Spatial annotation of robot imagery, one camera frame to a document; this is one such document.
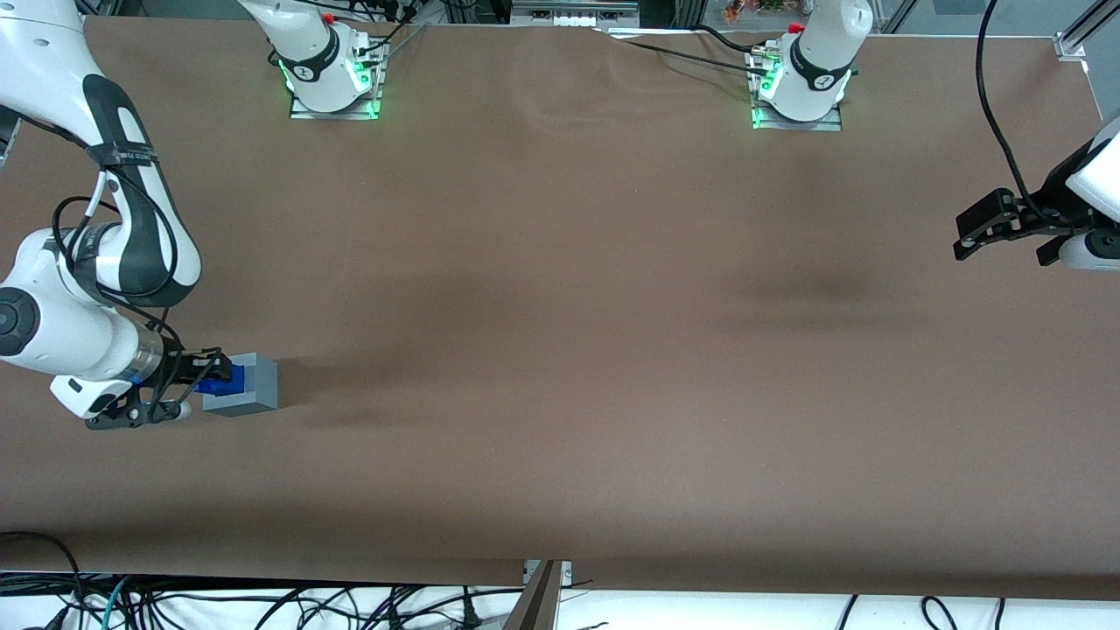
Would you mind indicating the gray angled bar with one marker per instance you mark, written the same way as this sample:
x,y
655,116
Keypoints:
x,y
535,608

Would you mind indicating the aluminium frame profile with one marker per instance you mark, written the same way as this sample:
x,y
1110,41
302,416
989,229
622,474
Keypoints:
x,y
1081,35

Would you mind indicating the gray cube base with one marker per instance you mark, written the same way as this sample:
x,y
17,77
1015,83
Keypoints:
x,y
261,385

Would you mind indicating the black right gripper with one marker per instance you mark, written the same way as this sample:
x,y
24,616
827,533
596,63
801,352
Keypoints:
x,y
178,366

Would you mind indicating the white power strip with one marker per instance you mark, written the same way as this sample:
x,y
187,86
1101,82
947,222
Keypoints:
x,y
573,17

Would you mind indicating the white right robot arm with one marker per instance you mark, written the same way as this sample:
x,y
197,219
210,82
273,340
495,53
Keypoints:
x,y
61,332

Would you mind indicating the blue plastic part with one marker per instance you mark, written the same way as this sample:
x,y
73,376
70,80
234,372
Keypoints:
x,y
238,378

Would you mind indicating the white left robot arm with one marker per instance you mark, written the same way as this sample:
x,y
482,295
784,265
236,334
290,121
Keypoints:
x,y
818,61

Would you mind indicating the small metal bracket plate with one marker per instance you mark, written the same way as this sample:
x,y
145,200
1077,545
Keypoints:
x,y
564,570

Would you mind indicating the orange background clutter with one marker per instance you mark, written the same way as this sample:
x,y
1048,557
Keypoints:
x,y
752,10

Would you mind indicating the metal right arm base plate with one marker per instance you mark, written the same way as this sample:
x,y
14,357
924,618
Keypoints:
x,y
337,114

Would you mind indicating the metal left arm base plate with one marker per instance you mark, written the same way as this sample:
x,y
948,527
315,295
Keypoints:
x,y
801,126

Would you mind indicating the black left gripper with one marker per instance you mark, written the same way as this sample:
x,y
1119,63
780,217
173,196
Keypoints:
x,y
1053,208

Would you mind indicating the brown table cover sheet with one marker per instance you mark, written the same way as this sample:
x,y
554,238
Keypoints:
x,y
612,350

